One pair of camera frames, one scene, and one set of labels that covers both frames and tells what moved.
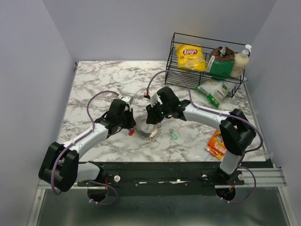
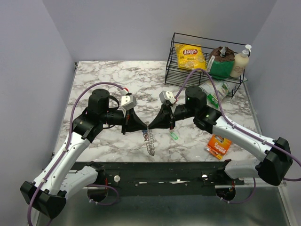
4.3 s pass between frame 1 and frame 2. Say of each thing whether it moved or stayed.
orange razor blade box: stayed
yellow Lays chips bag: stayed
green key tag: stayed
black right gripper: moved
